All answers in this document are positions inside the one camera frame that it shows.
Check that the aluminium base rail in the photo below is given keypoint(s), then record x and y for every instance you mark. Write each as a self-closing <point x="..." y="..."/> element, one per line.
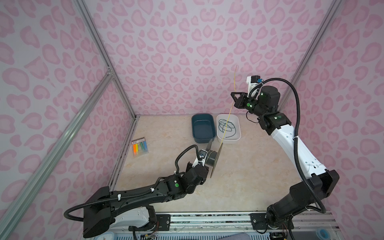
<point x="309" y="225"/>

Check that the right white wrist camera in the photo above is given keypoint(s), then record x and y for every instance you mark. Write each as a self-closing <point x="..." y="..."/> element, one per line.
<point x="252" y="82"/>

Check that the dark teal plastic tray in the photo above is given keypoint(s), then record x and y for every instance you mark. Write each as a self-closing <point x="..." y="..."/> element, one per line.
<point x="203" y="128"/>

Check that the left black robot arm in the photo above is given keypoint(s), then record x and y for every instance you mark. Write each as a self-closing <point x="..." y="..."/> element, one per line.
<point x="104" y="206"/>

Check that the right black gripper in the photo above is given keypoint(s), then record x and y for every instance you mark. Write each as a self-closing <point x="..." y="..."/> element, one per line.
<point x="241" y="102"/>

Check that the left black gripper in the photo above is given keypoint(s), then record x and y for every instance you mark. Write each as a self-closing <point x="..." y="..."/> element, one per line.
<point x="189" y="167"/>

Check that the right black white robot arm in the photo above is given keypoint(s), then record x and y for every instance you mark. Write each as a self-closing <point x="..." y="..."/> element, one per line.
<point x="317" y="182"/>

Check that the right aluminium frame strut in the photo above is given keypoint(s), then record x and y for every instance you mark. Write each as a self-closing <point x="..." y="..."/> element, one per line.
<point x="331" y="14"/>

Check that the black perforated cable spool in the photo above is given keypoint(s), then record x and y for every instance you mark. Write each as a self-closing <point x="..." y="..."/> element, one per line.
<point x="212" y="157"/>

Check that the white plastic tray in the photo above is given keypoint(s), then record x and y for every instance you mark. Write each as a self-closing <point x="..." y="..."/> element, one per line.
<point x="228" y="129"/>

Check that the left aluminium frame strut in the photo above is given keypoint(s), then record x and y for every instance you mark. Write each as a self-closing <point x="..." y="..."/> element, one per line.
<point x="91" y="27"/>

